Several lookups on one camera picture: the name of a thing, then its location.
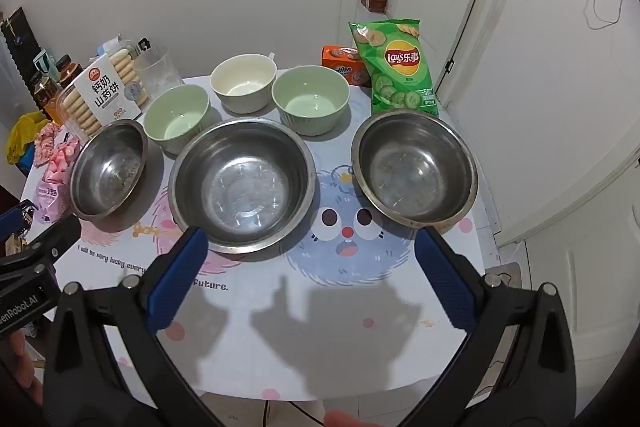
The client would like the brown lidded jar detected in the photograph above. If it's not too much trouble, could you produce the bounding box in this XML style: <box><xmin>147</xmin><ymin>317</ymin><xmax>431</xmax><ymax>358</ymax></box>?
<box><xmin>55</xmin><ymin>54</ymin><xmax>84</xmax><ymax>88</ymax></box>

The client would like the black patterned box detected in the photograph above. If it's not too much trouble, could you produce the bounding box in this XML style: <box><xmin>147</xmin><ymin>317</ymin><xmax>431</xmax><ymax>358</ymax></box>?
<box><xmin>0</xmin><ymin>7</ymin><xmax>34</xmax><ymax>75</ymax></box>

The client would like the yellow cloth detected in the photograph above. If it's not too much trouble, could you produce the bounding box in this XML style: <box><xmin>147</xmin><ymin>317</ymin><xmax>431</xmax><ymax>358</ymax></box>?
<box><xmin>5</xmin><ymin>109</ymin><xmax>51</xmax><ymax>165</ymax></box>

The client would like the green potato chips bag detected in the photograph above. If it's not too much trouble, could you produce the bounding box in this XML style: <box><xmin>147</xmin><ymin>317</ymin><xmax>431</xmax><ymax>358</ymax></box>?
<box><xmin>348</xmin><ymin>19</ymin><xmax>440</xmax><ymax>118</ymax></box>

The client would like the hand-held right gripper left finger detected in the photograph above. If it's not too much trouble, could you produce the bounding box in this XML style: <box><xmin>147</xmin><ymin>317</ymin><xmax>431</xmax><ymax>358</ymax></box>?
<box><xmin>42</xmin><ymin>226</ymin><xmax>226</xmax><ymax>427</ymax></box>

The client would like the large stainless steel bowl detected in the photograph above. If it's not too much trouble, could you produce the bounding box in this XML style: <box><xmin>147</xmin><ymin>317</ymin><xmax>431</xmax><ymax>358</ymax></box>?
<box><xmin>167</xmin><ymin>117</ymin><xmax>317</xmax><ymax>255</ymax></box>

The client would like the clear glass cup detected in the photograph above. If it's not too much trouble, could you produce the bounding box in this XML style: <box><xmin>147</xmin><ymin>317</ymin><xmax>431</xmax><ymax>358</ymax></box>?
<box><xmin>134</xmin><ymin>44</ymin><xmax>185</xmax><ymax>104</ymax></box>

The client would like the small stainless steel bowl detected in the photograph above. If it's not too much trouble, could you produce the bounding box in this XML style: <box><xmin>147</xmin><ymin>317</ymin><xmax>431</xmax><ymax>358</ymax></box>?
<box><xmin>69</xmin><ymin>119</ymin><xmax>149</xmax><ymax>220</ymax></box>

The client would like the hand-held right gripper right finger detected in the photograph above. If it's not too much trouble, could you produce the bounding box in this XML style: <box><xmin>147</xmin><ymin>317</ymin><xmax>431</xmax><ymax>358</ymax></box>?
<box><xmin>414</xmin><ymin>227</ymin><xmax>591</xmax><ymax>427</ymax></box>

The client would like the pink snack packet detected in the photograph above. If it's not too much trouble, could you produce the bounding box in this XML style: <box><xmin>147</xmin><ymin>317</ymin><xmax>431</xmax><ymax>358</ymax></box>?
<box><xmin>34</xmin><ymin>139</ymin><xmax>83</xmax><ymax>224</ymax></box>
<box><xmin>32</xmin><ymin>122</ymin><xmax>68</xmax><ymax>168</ymax></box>

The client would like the medium stainless steel bowl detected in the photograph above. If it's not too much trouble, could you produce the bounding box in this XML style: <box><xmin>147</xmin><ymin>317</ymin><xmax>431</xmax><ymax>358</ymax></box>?
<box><xmin>351</xmin><ymin>109</ymin><xmax>479</xmax><ymax>228</ymax></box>

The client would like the orange biscuit box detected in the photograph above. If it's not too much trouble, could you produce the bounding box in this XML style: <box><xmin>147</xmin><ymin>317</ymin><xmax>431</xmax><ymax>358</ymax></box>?
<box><xmin>321</xmin><ymin>45</ymin><xmax>372</xmax><ymax>88</ymax></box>

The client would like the amber glass bottle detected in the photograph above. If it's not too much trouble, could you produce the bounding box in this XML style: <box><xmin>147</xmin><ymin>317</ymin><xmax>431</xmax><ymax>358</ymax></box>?
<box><xmin>30</xmin><ymin>72</ymin><xmax>57</xmax><ymax>108</ymax></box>

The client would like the light green ribbed bowl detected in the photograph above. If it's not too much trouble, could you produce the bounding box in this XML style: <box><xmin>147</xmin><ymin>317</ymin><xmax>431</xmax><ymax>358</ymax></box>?
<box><xmin>271</xmin><ymin>66</ymin><xmax>351</xmax><ymax>136</ymax></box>
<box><xmin>143</xmin><ymin>84</ymin><xmax>211</xmax><ymax>155</ymax></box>

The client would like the cream ribbed bowl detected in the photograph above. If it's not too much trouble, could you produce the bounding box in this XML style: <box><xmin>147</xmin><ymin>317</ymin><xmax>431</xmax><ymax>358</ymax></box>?
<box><xmin>209</xmin><ymin>52</ymin><xmax>279</xmax><ymax>114</ymax></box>

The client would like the clear biscuit box white label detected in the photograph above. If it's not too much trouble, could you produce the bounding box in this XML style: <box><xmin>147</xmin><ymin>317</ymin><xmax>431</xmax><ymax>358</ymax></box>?
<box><xmin>54</xmin><ymin>47</ymin><xmax>153</xmax><ymax>140</ymax></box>

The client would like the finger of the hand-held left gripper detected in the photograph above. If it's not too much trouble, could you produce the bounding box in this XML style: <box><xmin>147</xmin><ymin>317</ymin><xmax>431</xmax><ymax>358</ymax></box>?
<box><xmin>15</xmin><ymin>216</ymin><xmax>82</xmax><ymax>267</ymax></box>
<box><xmin>0</xmin><ymin>201</ymin><xmax>39</xmax><ymax>239</ymax></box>

